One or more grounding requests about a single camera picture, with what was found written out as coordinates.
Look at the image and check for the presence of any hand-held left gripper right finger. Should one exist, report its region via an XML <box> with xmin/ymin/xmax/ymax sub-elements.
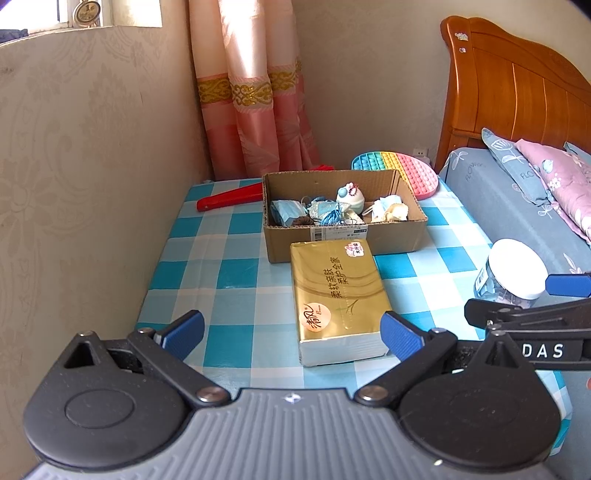
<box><xmin>353</xmin><ymin>310</ymin><xmax>532</xmax><ymax>409</ymax></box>

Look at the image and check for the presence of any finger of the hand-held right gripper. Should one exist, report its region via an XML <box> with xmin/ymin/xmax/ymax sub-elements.
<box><xmin>544</xmin><ymin>273</ymin><xmax>591</xmax><ymax>297</ymax></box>
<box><xmin>464</xmin><ymin>298</ymin><xmax>591</xmax><ymax>332</ymax></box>

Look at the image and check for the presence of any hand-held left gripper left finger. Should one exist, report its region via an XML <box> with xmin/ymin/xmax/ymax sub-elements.
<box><xmin>60</xmin><ymin>310</ymin><xmax>232</xmax><ymax>409</ymax></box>

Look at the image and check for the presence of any brown cardboard box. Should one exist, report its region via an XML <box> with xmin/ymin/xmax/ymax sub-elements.
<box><xmin>262</xmin><ymin>168</ymin><xmax>428</xmax><ymax>264</ymax></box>

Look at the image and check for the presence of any plush sheep keychain toy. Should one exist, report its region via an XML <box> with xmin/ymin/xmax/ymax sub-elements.
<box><xmin>335</xmin><ymin>183</ymin><xmax>366</xmax><ymax>215</ymax></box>

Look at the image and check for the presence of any blue tassel sachet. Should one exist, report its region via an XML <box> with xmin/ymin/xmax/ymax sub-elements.
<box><xmin>307</xmin><ymin>198</ymin><xmax>345</xmax><ymax>227</ymax></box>

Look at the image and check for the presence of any clear jar with white lid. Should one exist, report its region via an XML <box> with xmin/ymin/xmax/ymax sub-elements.
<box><xmin>474</xmin><ymin>239</ymin><xmax>548</xmax><ymax>310</ymax></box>

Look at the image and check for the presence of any blue checkered tablecloth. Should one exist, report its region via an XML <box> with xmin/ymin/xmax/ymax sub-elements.
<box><xmin>136</xmin><ymin>178</ymin><xmax>568</xmax><ymax>411</ymax></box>

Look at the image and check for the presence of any gold tissue pack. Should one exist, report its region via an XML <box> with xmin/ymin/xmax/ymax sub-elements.
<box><xmin>290</xmin><ymin>239</ymin><xmax>392</xmax><ymax>367</ymax></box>

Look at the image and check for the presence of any pink floral pillow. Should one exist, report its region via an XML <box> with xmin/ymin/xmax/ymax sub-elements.
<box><xmin>514</xmin><ymin>138</ymin><xmax>591</xmax><ymax>243</ymax></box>

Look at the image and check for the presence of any bed with blue sheet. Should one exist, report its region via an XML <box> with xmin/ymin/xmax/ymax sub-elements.
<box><xmin>436</xmin><ymin>147</ymin><xmax>591</xmax><ymax>480</ymax></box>

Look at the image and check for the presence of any blue floral pillow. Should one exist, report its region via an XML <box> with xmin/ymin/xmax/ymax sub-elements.
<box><xmin>481</xmin><ymin>128</ymin><xmax>561</xmax><ymax>206</ymax></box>
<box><xmin>564</xmin><ymin>141</ymin><xmax>591</xmax><ymax>164</ymax></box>

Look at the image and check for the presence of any red folded fan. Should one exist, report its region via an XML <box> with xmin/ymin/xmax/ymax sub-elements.
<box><xmin>196</xmin><ymin>181</ymin><xmax>264</xmax><ymax>212</ymax></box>

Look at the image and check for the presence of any rainbow pop bubble toy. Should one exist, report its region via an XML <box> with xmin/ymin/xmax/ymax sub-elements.
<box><xmin>351</xmin><ymin>148</ymin><xmax>439</xmax><ymax>200</ymax></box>

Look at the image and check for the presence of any wooden headboard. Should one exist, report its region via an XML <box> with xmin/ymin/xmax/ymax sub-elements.
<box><xmin>434</xmin><ymin>15</ymin><xmax>591</xmax><ymax>160</ymax></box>

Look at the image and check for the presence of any pink curtain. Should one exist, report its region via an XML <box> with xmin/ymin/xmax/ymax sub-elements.
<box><xmin>187</xmin><ymin>0</ymin><xmax>321</xmax><ymax>181</ymax></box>

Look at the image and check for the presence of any gold round trophy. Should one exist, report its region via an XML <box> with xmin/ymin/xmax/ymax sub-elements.
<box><xmin>73</xmin><ymin>0</ymin><xmax>101</xmax><ymax>26</ymax></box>

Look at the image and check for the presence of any window with white frame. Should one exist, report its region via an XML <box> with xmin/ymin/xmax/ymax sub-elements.
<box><xmin>0</xmin><ymin>0</ymin><xmax>162</xmax><ymax>45</ymax></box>

